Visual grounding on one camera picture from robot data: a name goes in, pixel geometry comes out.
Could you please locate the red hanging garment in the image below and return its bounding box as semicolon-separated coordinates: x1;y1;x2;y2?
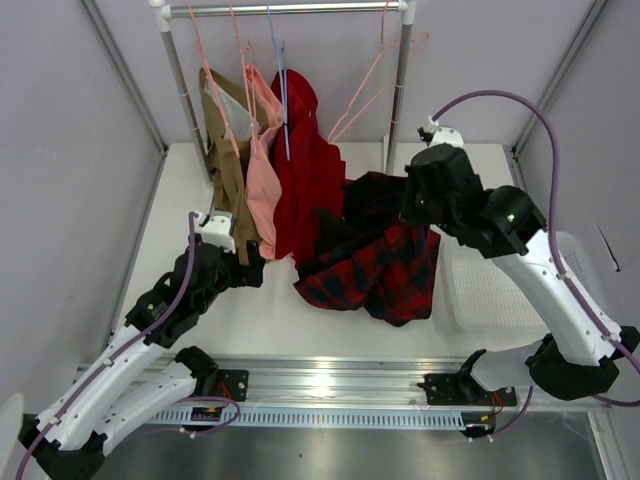
271;69;346;269

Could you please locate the empty pink hanger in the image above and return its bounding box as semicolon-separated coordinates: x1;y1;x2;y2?
327;2;430;144

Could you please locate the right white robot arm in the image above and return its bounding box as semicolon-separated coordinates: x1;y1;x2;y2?
400;144;639;404

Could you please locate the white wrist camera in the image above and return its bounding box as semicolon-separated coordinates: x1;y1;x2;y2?
195;210;236;253
417;116;464;148

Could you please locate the black mounting plate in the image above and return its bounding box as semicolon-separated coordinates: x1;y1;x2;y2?
214;369;249;402
416;373;517;407

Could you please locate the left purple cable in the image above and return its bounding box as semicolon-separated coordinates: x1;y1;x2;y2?
14;212;242;480

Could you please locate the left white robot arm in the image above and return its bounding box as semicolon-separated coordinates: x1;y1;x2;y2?
18;238;265;479

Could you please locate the purple cable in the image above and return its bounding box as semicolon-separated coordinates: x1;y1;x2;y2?
14;212;242;480
432;89;640;376

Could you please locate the white plastic basket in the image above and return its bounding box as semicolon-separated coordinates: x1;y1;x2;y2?
433;230;609;334

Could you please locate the metal clothes rack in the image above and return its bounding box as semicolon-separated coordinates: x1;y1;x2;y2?
148;1;417;183

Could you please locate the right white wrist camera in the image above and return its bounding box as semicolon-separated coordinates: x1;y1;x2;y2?
417;116;464;148

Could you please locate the blue hanger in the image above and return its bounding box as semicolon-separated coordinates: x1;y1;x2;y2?
266;2;291;161

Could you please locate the pink hanger far left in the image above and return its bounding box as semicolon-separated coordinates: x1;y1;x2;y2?
187;4;240;158

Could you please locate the slotted white cable duct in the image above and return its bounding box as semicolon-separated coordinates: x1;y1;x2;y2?
148;406;466;431

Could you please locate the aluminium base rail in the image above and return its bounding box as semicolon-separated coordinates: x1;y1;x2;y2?
74;355;614;412

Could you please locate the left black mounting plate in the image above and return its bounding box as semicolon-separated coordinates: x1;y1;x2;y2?
214;369;249;402

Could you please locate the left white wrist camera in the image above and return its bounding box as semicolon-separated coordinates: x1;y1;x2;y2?
195;210;236;253

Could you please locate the pink hanging garment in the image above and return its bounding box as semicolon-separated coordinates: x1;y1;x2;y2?
245;65;283;261

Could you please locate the red plaid skirt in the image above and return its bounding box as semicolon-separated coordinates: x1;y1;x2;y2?
294;172;441;327

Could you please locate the tan hanging garment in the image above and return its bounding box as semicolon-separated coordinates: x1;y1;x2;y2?
199;70;260;264

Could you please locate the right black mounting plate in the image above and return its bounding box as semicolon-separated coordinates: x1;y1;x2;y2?
416;373;517;407

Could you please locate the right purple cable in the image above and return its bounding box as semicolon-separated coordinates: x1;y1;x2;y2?
432;89;640;376

